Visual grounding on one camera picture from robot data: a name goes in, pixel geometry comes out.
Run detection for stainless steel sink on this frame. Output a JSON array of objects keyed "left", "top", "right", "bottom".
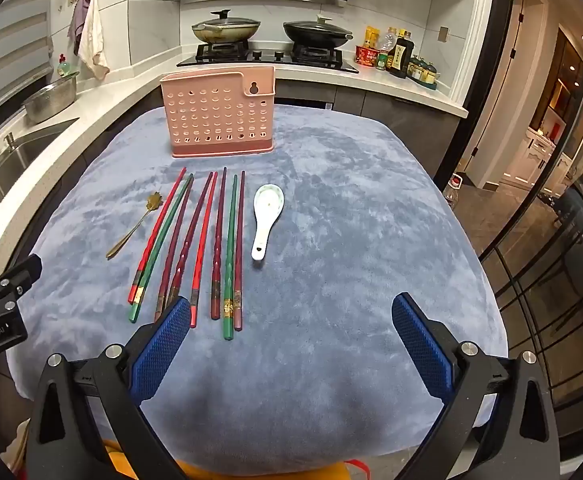
[{"left": 0, "top": 117, "right": 81, "bottom": 223}]

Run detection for blue-grey plush blanket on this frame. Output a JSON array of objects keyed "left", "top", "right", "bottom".
[{"left": 6, "top": 104, "right": 510, "bottom": 477}]

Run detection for dark soy sauce bottle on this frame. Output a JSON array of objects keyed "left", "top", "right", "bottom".
[{"left": 388, "top": 30, "right": 416, "bottom": 80}]

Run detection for yellow stool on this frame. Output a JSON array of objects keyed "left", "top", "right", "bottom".
[{"left": 100, "top": 439, "right": 372, "bottom": 480}]

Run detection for purple hanging cloth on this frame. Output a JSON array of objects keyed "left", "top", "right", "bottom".
[{"left": 67, "top": 0, "right": 92, "bottom": 57}]

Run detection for grey base cabinet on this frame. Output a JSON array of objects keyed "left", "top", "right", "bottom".
[{"left": 274, "top": 80, "right": 465, "bottom": 182}]

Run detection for pink perforated utensil holder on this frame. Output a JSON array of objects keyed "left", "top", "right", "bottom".
[{"left": 160, "top": 65, "right": 277, "bottom": 159}]

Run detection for green chopstick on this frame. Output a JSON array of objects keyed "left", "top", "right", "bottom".
[
  {"left": 128, "top": 174, "right": 194, "bottom": 323},
  {"left": 222, "top": 174, "right": 239, "bottom": 342}
]

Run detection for black wok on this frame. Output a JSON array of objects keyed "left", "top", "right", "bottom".
[{"left": 282, "top": 15, "right": 354, "bottom": 51}]

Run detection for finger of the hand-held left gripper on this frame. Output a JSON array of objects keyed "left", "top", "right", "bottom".
[{"left": 0, "top": 253, "right": 43, "bottom": 307}]

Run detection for beige wok with glass lid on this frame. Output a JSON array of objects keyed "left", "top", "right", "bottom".
[{"left": 191, "top": 8, "right": 263, "bottom": 44}]

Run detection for black gas stove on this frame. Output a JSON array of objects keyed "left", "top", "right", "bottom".
[{"left": 176, "top": 41, "right": 361, "bottom": 75}]

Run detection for white kitchen counter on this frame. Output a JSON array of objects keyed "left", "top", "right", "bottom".
[{"left": 0, "top": 61, "right": 470, "bottom": 281}]

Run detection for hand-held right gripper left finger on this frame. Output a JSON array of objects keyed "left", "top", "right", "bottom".
[{"left": 24, "top": 295, "right": 193, "bottom": 480}]

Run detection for stainless steel pot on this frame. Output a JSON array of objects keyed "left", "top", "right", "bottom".
[{"left": 22, "top": 72, "right": 80, "bottom": 124}]

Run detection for spice jar set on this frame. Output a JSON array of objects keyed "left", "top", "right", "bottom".
[{"left": 407, "top": 55, "right": 441, "bottom": 85}]

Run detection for window blinds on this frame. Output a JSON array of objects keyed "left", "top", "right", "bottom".
[{"left": 0, "top": 0, "right": 55, "bottom": 111}]

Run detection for plastic bottle on floor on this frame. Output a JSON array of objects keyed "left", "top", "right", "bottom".
[{"left": 443, "top": 172, "right": 465, "bottom": 207}]

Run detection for gold metal spoon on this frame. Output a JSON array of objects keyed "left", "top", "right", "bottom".
[{"left": 106, "top": 194, "right": 166, "bottom": 261}]

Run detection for red food can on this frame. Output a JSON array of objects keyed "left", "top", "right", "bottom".
[{"left": 355, "top": 44, "right": 380, "bottom": 67}]

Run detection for maroon chopstick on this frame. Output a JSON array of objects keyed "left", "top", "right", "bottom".
[
  {"left": 154, "top": 177, "right": 196, "bottom": 322},
  {"left": 169, "top": 172, "right": 215, "bottom": 308},
  {"left": 210, "top": 166, "right": 228, "bottom": 321},
  {"left": 234, "top": 170, "right": 247, "bottom": 332}
]

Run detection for white hanging cloth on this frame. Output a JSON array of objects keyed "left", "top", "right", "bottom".
[{"left": 78, "top": 0, "right": 111, "bottom": 81}]

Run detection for red chopstick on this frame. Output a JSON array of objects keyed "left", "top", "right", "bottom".
[
  {"left": 128, "top": 167, "right": 188, "bottom": 305},
  {"left": 190, "top": 171, "right": 219, "bottom": 328}
]

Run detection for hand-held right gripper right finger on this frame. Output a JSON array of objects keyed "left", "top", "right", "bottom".
[{"left": 392, "top": 292, "right": 560, "bottom": 480}]

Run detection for white ceramic spoon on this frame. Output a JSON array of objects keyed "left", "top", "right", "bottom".
[{"left": 251, "top": 184, "right": 286, "bottom": 261}]

